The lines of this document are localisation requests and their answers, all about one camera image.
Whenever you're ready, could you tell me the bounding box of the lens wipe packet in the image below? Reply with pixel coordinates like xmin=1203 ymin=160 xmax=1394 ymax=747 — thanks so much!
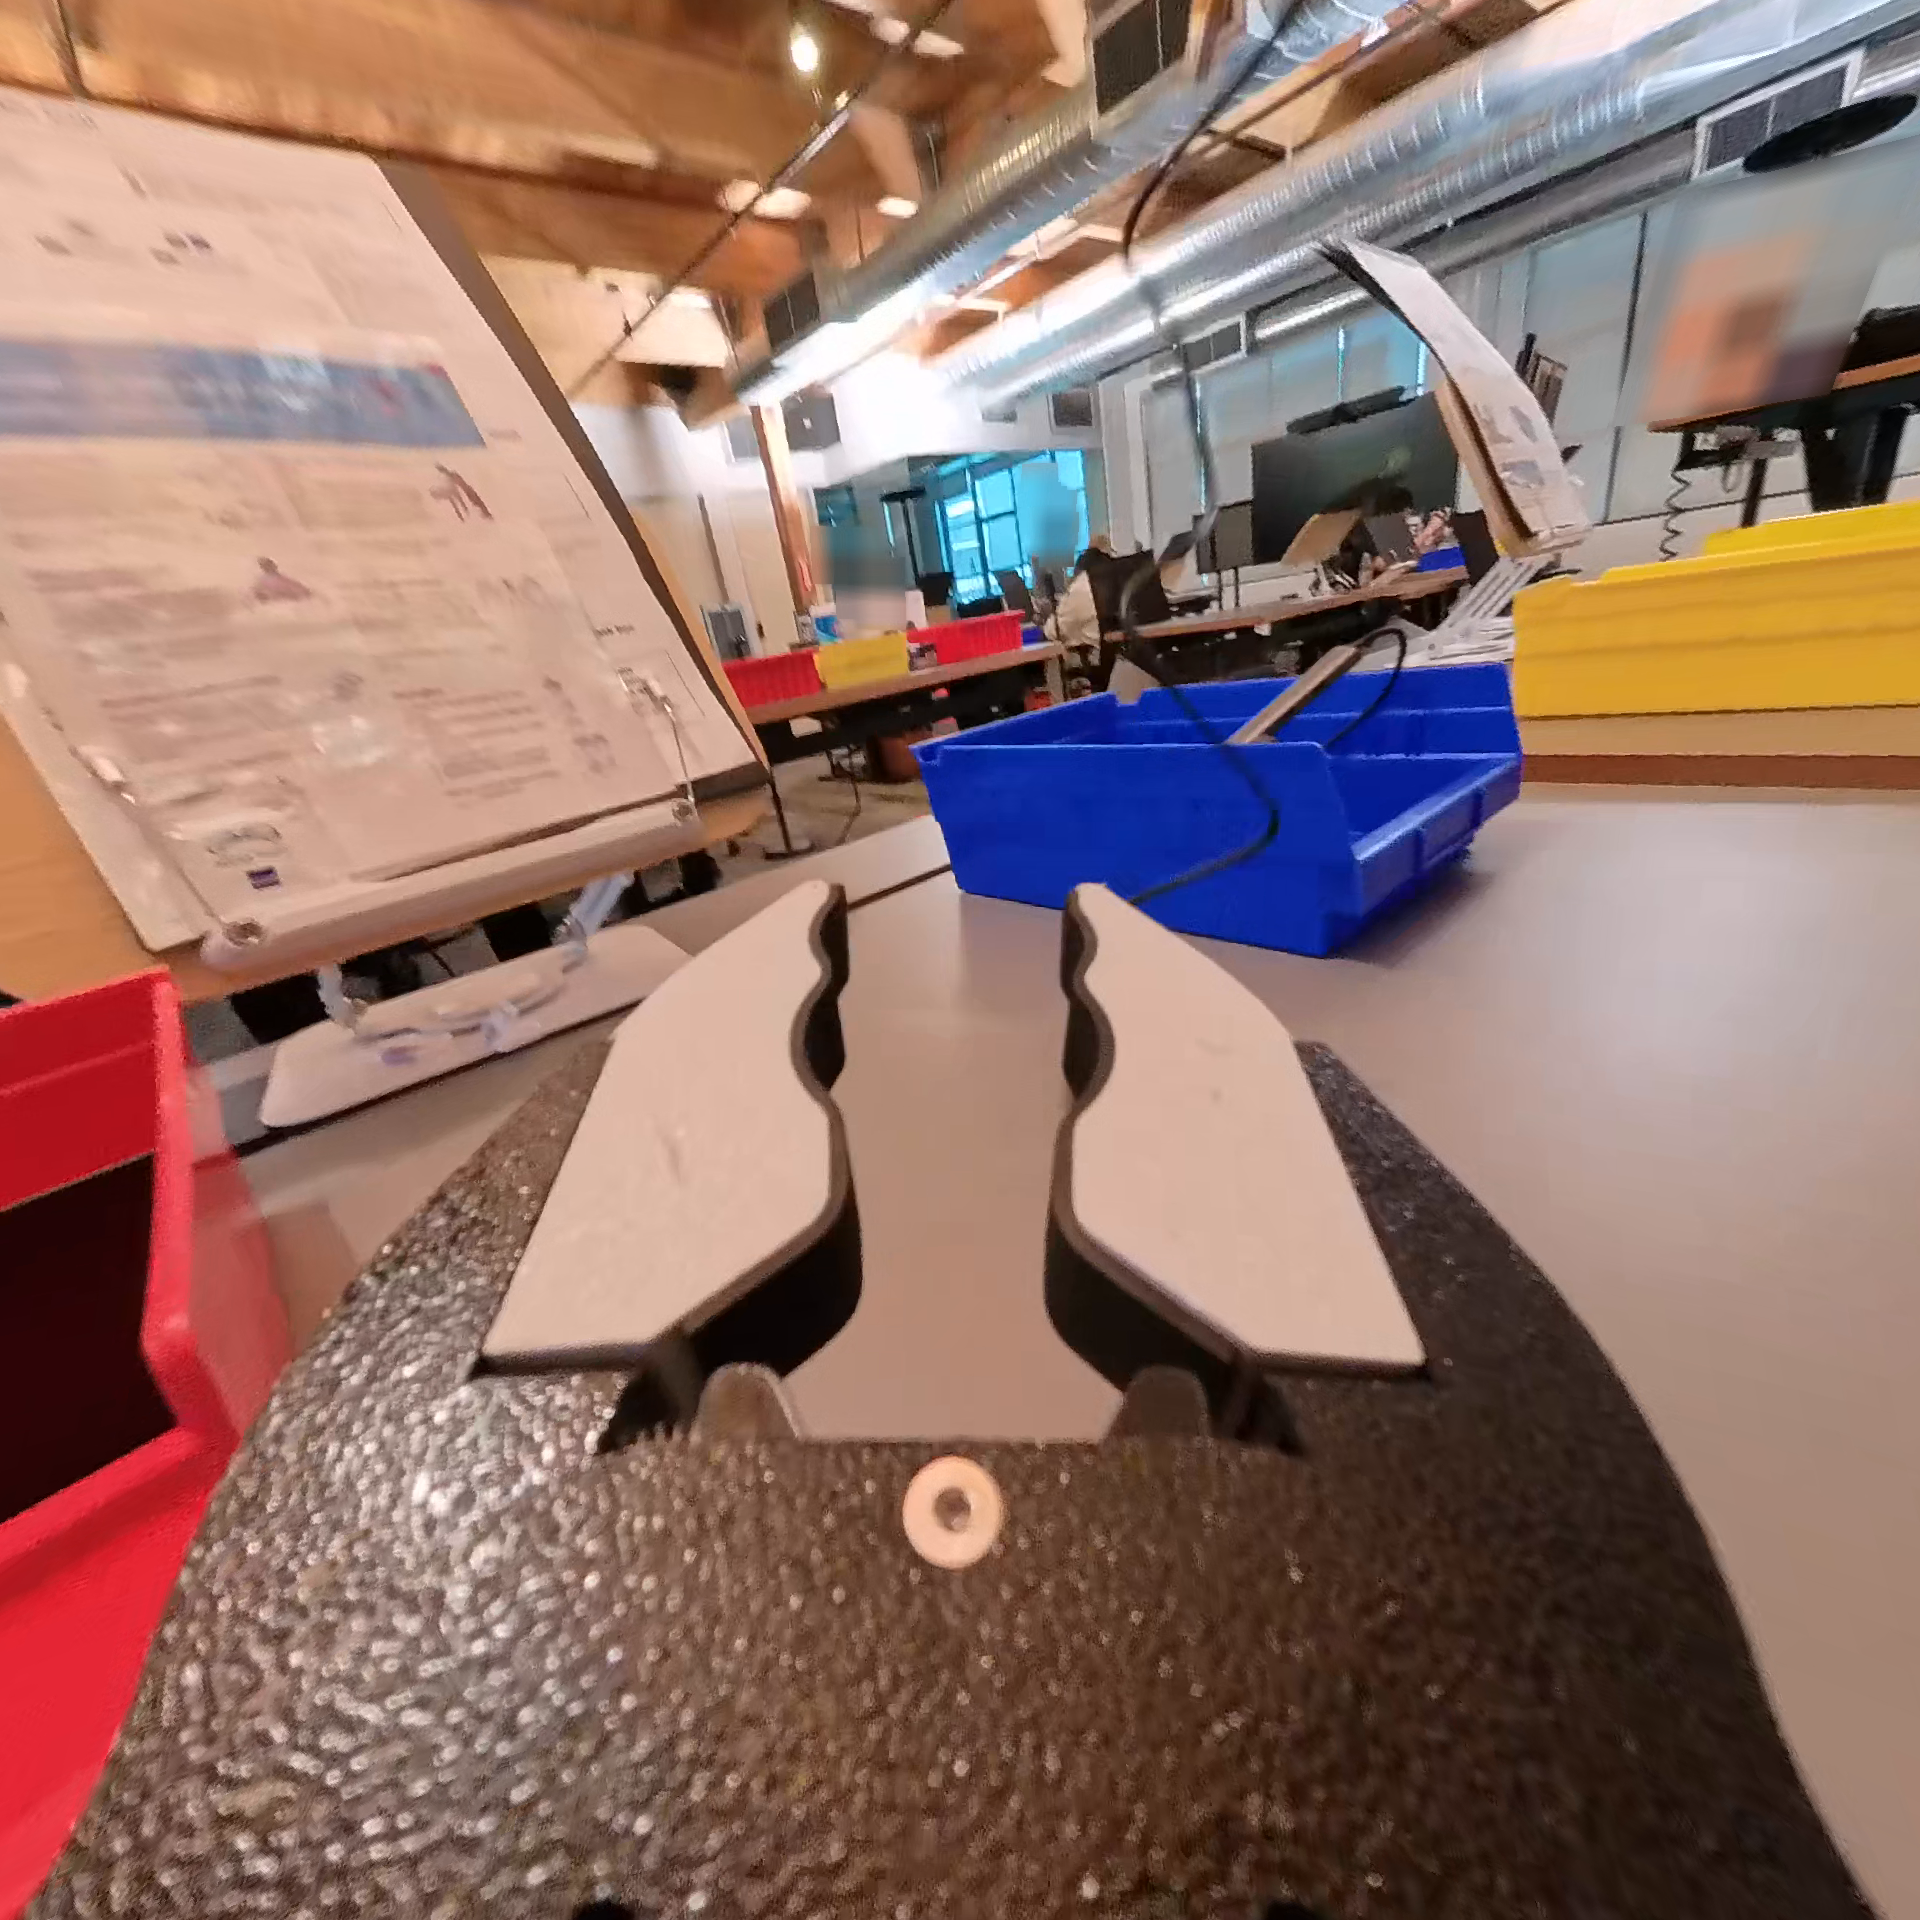
xmin=175 ymin=809 xmax=303 ymax=922

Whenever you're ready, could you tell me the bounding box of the grey hub with black cable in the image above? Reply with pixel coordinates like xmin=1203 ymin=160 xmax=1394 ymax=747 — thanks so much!
xmin=1227 ymin=621 xmax=1415 ymax=747

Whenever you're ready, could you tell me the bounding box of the instruction sheet on stand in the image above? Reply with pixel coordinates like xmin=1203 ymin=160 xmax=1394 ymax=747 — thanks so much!
xmin=0 ymin=83 xmax=777 ymax=1130

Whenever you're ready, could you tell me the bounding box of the laminated exercise sheet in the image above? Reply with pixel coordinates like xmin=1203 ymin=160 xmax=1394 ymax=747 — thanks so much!
xmin=0 ymin=89 xmax=706 ymax=952

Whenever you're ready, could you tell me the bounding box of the yellow plastic bin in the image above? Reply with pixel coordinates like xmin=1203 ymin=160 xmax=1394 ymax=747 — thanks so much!
xmin=1511 ymin=502 xmax=1920 ymax=722

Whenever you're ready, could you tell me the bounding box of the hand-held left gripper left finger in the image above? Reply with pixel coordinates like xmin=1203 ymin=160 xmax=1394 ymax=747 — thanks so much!
xmin=479 ymin=881 xmax=866 ymax=1419

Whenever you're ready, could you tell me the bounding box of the wooden table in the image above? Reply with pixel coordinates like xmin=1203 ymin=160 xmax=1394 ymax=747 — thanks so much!
xmin=742 ymin=643 xmax=1070 ymax=781

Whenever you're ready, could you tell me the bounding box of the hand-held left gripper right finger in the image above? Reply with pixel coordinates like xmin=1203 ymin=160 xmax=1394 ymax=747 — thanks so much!
xmin=1044 ymin=884 xmax=1427 ymax=1443

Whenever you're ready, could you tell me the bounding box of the large dark monitor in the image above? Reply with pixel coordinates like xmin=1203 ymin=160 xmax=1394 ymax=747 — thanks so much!
xmin=1247 ymin=394 xmax=1461 ymax=570

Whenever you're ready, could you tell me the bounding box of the blue plastic bin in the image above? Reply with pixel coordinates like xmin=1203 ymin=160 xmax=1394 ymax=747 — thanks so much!
xmin=911 ymin=661 xmax=1525 ymax=960

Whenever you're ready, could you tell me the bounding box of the red plastic bin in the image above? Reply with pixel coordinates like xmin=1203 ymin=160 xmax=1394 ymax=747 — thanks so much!
xmin=0 ymin=966 xmax=298 ymax=1913

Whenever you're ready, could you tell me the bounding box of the white instruction sheet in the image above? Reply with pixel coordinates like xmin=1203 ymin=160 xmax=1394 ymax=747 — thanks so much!
xmin=369 ymin=152 xmax=759 ymax=797

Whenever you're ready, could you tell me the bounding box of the silver ventilation duct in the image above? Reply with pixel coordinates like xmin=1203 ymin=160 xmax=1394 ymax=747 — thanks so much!
xmin=735 ymin=0 xmax=1361 ymax=406
xmin=959 ymin=0 xmax=1920 ymax=395

